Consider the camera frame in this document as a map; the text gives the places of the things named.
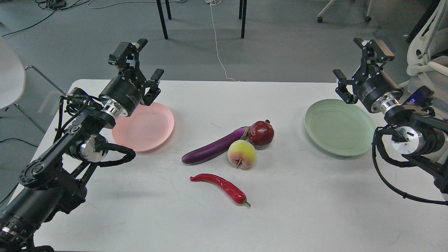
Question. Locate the red pomegranate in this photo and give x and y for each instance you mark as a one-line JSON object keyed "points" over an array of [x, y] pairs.
{"points": [[261, 133]]}

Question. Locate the white office chair right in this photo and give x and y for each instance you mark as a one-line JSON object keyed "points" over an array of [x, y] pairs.
{"points": [[425, 67]]}

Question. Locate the black table legs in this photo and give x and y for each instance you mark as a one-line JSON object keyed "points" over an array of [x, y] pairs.
{"points": [[202, 18]]}

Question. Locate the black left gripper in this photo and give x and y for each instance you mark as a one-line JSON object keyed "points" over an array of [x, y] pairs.
{"points": [[128, 88]]}

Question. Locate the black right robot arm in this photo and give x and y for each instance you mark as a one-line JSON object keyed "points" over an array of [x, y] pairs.
{"points": [[412, 129]]}

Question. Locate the white chair left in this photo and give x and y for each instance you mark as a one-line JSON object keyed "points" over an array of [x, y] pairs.
{"points": [[13, 80]]}

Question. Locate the pink plate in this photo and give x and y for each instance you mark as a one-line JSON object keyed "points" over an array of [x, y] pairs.
{"points": [[146, 129]]}

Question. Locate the purple eggplant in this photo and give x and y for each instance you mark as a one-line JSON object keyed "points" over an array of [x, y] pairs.
{"points": [[215, 148]]}

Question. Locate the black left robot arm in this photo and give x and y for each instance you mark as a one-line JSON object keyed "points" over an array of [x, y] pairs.
{"points": [[56, 180]]}

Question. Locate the yellow pink peach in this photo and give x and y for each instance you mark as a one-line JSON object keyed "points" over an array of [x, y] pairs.
{"points": [[242, 154]]}

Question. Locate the office chair base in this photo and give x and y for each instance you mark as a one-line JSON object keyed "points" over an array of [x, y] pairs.
{"points": [[346, 10]]}

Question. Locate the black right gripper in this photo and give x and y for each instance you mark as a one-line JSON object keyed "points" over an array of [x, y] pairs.
{"points": [[371, 85]]}

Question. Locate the red chili pepper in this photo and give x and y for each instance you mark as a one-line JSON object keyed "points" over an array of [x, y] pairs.
{"points": [[237, 195]]}

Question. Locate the green plate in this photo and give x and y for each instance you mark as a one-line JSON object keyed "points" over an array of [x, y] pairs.
{"points": [[338, 128]]}

